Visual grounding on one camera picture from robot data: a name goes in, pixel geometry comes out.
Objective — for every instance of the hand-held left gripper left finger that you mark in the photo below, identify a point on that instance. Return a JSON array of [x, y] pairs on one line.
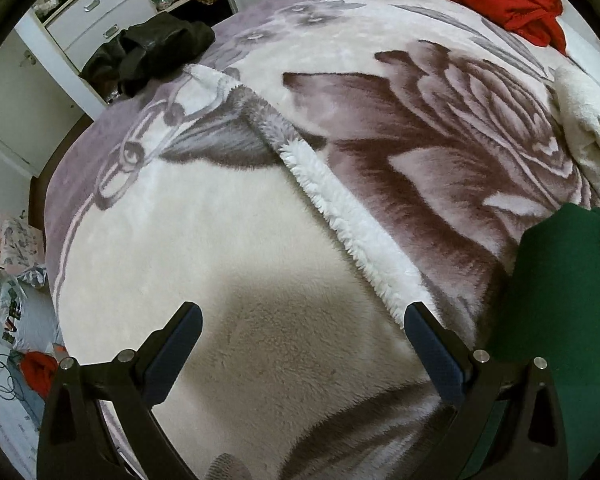
[[180, 345]]

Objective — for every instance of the green and white jacket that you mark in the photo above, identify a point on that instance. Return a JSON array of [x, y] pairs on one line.
[[570, 285]]

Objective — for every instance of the floral plush blanket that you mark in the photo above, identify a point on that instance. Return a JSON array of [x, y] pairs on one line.
[[280, 285]]

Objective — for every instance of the small red cloth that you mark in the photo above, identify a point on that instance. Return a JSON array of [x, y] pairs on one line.
[[39, 370]]

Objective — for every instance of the floral pillow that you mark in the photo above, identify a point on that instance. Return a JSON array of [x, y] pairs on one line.
[[20, 242]]

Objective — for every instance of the white fleece cloth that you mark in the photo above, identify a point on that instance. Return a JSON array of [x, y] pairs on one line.
[[590, 125]]

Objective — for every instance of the white dresser with drawers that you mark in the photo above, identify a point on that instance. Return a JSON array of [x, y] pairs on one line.
[[87, 27]]

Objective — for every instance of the white cabinet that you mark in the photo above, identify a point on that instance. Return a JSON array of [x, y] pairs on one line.
[[20, 100]]

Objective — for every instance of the black garment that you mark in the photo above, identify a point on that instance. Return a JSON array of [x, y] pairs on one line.
[[155, 45]]

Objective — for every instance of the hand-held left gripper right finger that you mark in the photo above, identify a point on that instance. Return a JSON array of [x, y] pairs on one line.
[[432, 345]]

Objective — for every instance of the patterned bag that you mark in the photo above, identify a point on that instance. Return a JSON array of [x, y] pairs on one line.
[[22, 310]]

